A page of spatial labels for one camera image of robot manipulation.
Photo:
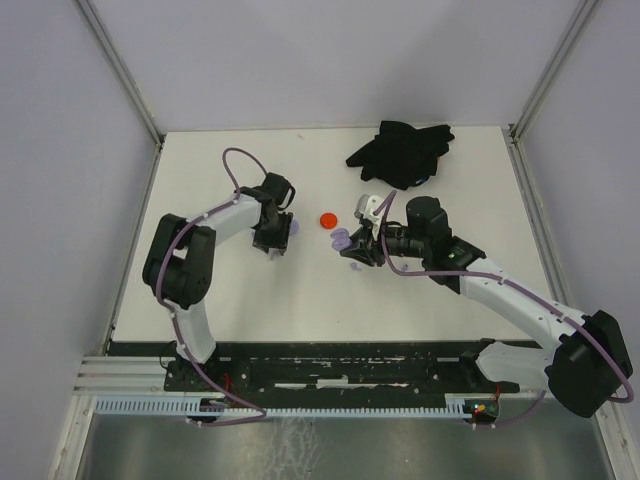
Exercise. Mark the purple charging case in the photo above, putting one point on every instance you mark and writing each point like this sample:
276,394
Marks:
340,239
294,227

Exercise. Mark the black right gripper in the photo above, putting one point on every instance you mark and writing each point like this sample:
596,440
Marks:
365,247

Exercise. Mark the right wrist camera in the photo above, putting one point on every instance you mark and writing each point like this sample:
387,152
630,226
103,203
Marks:
368,211

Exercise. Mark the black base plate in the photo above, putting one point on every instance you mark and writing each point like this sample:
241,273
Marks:
325,375

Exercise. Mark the orange round charging case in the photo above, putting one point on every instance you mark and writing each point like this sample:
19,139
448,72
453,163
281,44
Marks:
328,220

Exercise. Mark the aluminium frame rail left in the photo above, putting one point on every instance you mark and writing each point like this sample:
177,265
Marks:
98,30

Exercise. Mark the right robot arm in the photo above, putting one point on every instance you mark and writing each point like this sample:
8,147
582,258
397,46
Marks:
580,358

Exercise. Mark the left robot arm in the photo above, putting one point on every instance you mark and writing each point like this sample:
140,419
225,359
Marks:
180,261

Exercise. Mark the aluminium frame rail right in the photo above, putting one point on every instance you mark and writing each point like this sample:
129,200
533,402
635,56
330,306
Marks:
574,30

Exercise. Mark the black cloth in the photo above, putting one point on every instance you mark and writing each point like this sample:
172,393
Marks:
401,155

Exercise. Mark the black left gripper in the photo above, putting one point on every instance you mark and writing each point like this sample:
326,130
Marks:
278,241

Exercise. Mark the aluminium frame rail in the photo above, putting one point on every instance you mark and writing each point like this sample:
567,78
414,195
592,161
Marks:
574,30
98,30

